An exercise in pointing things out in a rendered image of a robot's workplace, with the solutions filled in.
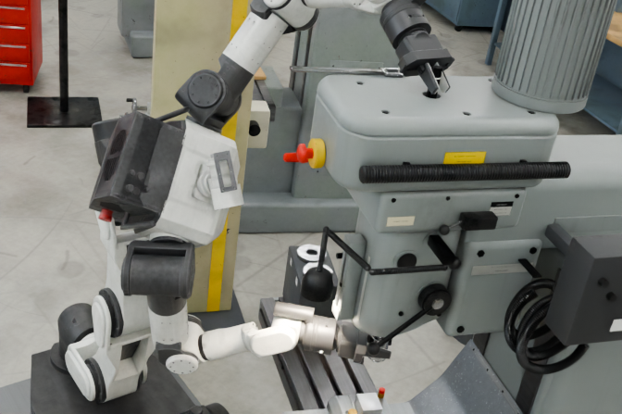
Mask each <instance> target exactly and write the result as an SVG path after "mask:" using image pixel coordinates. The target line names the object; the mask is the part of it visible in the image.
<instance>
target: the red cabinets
mask: <svg viewBox="0 0 622 414"><path fill-rule="evenodd" d="M42 63H43V43H42V8H41V0H0V83H3V84H18V85H23V93H28V92H29V85H34V82H35V80H36V77H37V74H38V72H39V69H40V67H41V65H42Z"/></svg>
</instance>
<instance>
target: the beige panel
mask: <svg viewBox="0 0 622 414"><path fill-rule="evenodd" d="M252 1H253V0H155V20H154V43H153V66H152V91H151V114H150V117H152V118H158V117H161V116H163V115H166V114H167V113H170V112H172V111H175V110H178V109H180V108H183V106H182V105H181V104H180V103H179V102H178V101H177V100H176V98H175V94H176V92H177V91H178V90H179V89H180V88H181V86H182V85H183V84H184V83H185V82H186V81H187V80H188V79H189V78H190V77H191V76H192V75H193V74H194V73H195V72H196V71H199V70H202V69H210V70H213V71H215V72H216V73H218V72H219V70H220V65H219V62H218V59H219V57H220V56H221V54H222V53H223V51H224V50H225V49H226V47H227V46H228V44H229V43H230V41H231V39H232V38H233V37H234V35H235V34H236V32H237V31H238V30H239V29H240V27H241V26H242V24H243V23H244V21H245V20H246V18H247V17H248V15H249V14H250V12H251V9H250V4H251V2H252ZM254 79H255V75H254V76H253V78H252V79H251V80H250V81H249V83H248V84H247V86H246V87H245V88H244V90H243V92H242V104H241V107H240V108H239V110H238V111H237V113H236V114H235V115H234V116H233V117H232V118H231V119H230V120H229V121H228V122H227V123H226V124H225V125H224V127H223V128H222V129H221V133H220V135H222V136H224V137H227V138H229V139H231V140H233V141H234V142H235V143H236V146H237V151H238V157H239V162H240V170H239V174H238V177H237V181H238V184H240V185H241V189H242V193H243V180H244V171H245V161H246V152H247V144H248V134H249V125H250V116H251V106H252V97H253V89H254ZM241 206H242V205H240V206H236V207H230V208H229V211H228V215H227V218H226V221H225V225H224V229H223V231H222V233H221V234H220V236H219V237H218V238H216V239H215V240H214V241H212V242H211V243H210V244H208V245H204V246H200V247H197V248H195V249H194V253H195V275H194V281H193V292H192V296H191V297H190V298H189V299H187V313H188V314H189V315H193V316H195V317H196V318H198V319H199V320H200V321H201V322H202V327H203V329H204V330H205V331H206V332H209V331H213V330H216V329H226V328H230V327H234V326H238V325H242V324H245V321H244V319H243V314H242V312H241V309H240V306H239V303H238V300H237V297H236V295H235V293H234V290H233V280H234V271H235V261H236V252H237V244H238V234H239V225H240V216H241Z"/></svg>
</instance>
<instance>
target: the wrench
mask: <svg viewBox="0 0 622 414"><path fill-rule="evenodd" d="M290 70H291V72H317V73H343V74H369V75H384V76H385V77H392V78H403V76H404V74H403V73H396V72H398V70H399V69H398V68H379V69H351V68H326V67H302V66H290Z"/></svg>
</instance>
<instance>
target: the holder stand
mask: <svg viewBox="0 0 622 414"><path fill-rule="evenodd" d="M319 250H320V246H316V245H290V246H289V251H288V258H287V265H286V271H285V279H284V285H283V292H282V294H283V298H284V302H285V303H291V304H295V305H299V306H305V307H314V308H315V310H314V315H318V316H322V317H327V318H333V319H335V317H334V315H333V313H332V311H331V310H332V304H333V300H335V296H336V291H337V286H338V277H337V274H336V272H335V269H334V267H333V265H332V262H331V259H330V255H329V252H328V249H326V254H325V260H324V266H323V268H325V269H327V270H329V271H330V272H331V274H332V279H333V283H334V286H333V292H332V297H331V299H329V300H328V301H325V302H313V301H310V300H307V299H305V298H304V297H303V296H302V295H301V293H300V289H301V283H302V279H303V277H304V275H305V273H306V271H307V270H308V269H310V268H312V267H317V263H318V257H319Z"/></svg>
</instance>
